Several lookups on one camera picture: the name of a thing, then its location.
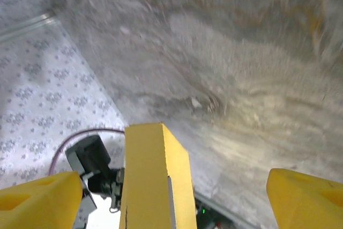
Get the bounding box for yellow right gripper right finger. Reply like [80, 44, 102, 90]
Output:
[266, 168, 343, 229]

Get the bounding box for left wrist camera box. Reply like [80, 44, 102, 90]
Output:
[65, 135, 111, 178]

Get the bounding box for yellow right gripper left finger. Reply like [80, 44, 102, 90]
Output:
[0, 171, 83, 229]

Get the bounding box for aluminium frame post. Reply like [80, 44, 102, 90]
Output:
[0, 13, 57, 44]

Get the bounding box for yellow white paper box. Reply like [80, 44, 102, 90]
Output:
[119, 123, 198, 229]

